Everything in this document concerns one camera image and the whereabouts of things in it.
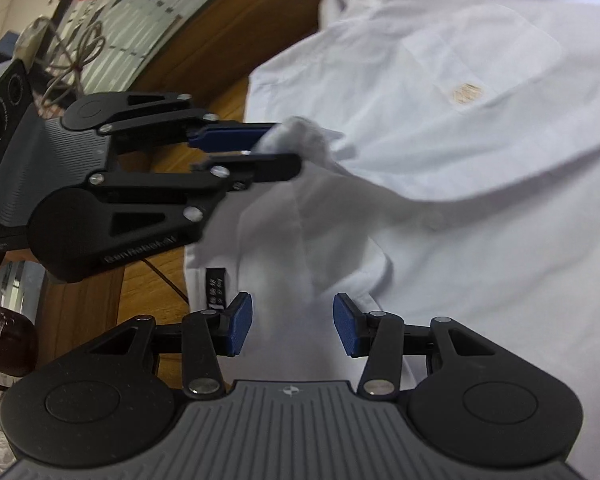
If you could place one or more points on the white shirt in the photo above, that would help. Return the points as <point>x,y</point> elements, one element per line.
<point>455,185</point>

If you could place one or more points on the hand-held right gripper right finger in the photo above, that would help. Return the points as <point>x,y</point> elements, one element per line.
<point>345,325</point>

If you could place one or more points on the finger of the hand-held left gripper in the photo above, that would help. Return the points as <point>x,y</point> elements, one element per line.
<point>270,167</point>
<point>230,135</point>

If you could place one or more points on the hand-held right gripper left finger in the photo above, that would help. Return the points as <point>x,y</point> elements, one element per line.
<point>240,324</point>

